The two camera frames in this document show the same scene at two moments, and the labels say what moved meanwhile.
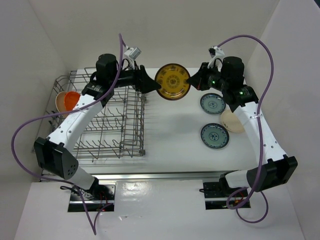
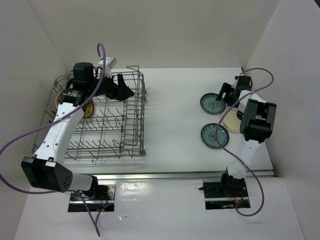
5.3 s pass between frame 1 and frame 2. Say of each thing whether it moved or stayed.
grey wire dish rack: stayed
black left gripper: moved
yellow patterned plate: moved
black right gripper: moved
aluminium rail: stayed
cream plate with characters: stayed
